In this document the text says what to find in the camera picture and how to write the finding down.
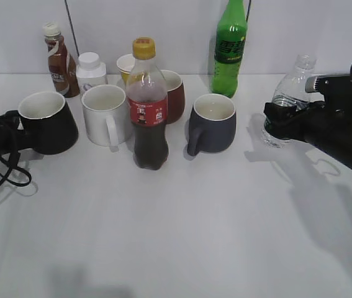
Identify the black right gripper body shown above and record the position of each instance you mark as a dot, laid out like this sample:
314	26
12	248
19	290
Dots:
330	122

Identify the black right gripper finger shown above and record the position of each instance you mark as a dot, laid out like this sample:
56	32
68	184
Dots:
287	122

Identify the clear cestbon water bottle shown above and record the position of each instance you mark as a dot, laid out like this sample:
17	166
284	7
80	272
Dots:
291	89

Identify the black ceramic mug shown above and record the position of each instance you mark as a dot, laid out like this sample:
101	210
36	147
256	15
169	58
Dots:
44	123

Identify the yellow paper cup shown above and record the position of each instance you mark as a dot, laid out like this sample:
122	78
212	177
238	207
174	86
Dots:
125	64

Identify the dark blue ceramic mug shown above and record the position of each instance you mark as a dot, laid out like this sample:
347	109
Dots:
212	124

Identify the brown coffee drink bottle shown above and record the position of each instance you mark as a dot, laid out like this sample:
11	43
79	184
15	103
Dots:
61	64

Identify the green sprite bottle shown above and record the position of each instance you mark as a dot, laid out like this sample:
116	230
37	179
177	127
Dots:
229	47

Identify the white ceramic mug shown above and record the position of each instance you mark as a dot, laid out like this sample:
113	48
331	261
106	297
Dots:
106	115

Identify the red ceramic mug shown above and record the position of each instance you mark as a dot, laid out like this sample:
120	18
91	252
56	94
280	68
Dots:
176	95

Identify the white plastic jar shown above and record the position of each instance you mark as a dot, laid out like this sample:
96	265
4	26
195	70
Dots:
90	72

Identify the cola bottle yellow cap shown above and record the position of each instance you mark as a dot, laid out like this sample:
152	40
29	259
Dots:
147	95

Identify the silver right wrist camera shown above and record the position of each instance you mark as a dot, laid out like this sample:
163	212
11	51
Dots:
311	84

